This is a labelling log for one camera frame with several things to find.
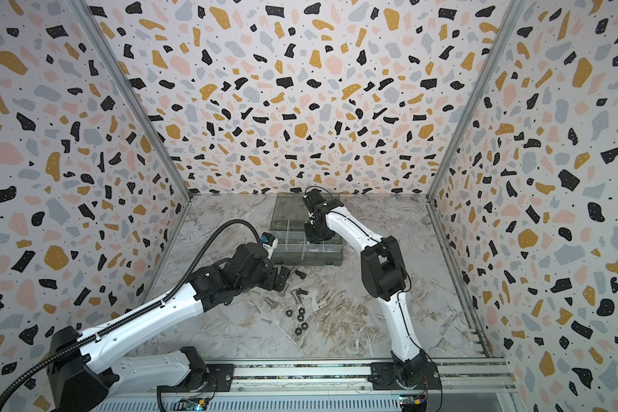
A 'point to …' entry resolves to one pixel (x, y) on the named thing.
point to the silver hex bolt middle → (283, 293)
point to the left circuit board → (192, 404)
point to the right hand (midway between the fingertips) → (309, 233)
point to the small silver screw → (264, 320)
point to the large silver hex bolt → (274, 304)
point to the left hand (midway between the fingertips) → (278, 264)
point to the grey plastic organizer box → (287, 223)
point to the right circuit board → (410, 400)
